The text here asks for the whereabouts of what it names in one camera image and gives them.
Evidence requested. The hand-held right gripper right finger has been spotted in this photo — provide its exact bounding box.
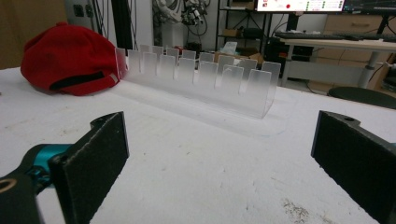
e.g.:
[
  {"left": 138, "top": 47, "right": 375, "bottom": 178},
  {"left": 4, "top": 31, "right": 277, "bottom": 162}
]
[{"left": 310, "top": 109, "right": 396, "bottom": 224}]

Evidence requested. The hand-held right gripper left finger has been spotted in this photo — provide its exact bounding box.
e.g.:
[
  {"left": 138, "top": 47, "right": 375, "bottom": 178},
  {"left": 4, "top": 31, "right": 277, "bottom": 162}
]
[{"left": 49, "top": 111, "right": 130, "bottom": 224}]

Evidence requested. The red baseball cap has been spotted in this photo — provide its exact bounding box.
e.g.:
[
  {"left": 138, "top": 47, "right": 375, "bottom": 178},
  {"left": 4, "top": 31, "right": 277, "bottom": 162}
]
[{"left": 20, "top": 21, "right": 128, "bottom": 97}]

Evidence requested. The clear acrylic slotted rack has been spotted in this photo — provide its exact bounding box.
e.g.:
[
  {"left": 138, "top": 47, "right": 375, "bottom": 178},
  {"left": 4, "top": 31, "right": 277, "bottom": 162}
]
[{"left": 114, "top": 43, "right": 282, "bottom": 120}]

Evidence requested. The black office chair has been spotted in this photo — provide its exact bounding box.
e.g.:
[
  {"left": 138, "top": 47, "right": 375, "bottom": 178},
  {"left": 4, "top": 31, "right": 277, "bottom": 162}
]
[{"left": 327, "top": 86, "right": 396, "bottom": 110}]

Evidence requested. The light wooden desk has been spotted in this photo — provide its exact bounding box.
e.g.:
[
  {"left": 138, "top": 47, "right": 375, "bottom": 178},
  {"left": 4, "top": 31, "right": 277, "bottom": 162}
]
[{"left": 278, "top": 36, "right": 396, "bottom": 90}]

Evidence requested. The black keyboard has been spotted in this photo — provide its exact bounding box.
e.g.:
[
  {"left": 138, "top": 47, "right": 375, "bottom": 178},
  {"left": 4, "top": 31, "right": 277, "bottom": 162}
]
[{"left": 274, "top": 31, "right": 362, "bottom": 41}]

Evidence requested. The black metal stand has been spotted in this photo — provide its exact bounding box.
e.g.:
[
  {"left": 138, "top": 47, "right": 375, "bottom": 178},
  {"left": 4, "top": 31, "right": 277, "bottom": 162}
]
[{"left": 110, "top": 0, "right": 134, "bottom": 52}]

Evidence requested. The cardboard box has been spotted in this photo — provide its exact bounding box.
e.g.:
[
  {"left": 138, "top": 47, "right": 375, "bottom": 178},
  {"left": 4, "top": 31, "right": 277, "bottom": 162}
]
[{"left": 214, "top": 49, "right": 265, "bottom": 64}]

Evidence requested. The computer monitor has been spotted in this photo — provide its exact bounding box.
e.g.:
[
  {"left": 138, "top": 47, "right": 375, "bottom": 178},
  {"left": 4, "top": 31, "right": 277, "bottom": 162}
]
[{"left": 254, "top": 0, "right": 347, "bottom": 13}]

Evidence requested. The black metal shelf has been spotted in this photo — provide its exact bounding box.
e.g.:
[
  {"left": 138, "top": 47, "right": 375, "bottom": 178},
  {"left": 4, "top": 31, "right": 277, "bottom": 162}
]
[{"left": 215, "top": 0, "right": 275, "bottom": 54}]

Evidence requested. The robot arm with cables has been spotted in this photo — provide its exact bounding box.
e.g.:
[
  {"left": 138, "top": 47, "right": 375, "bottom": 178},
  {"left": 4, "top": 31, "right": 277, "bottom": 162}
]
[{"left": 152, "top": 0, "right": 213, "bottom": 36}]

